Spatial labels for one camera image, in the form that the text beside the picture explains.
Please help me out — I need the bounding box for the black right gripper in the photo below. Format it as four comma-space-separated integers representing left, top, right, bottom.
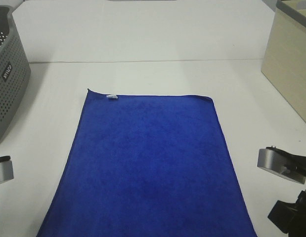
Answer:
268, 190, 306, 237

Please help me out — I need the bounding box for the blue microfibre towel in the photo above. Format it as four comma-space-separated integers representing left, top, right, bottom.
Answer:
38, 91, 256, 237

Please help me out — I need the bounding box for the beige storage box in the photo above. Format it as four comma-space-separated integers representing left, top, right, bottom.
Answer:
261, 0, 306, 123

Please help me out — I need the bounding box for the grey perforated plastic basket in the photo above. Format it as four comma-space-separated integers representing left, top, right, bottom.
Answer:
0, 5, 31, 141

